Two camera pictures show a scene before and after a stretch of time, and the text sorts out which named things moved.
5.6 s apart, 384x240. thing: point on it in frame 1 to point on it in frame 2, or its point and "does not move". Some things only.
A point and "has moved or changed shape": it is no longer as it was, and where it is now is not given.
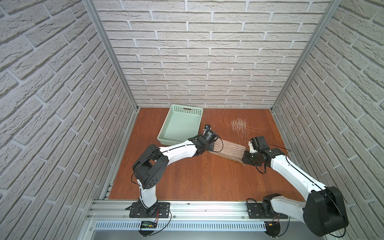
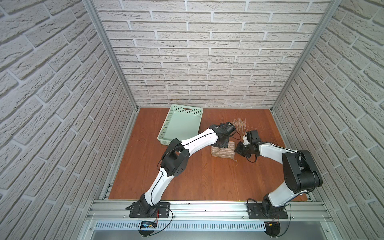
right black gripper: (243, 157) to (235, 149)
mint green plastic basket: (182, 123) does not move
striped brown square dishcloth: (229, 151) has moved or changed shape
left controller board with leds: (148, 224) does not move
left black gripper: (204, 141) to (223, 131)
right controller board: (272, 228) does not move
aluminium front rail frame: (114, 215) does not move
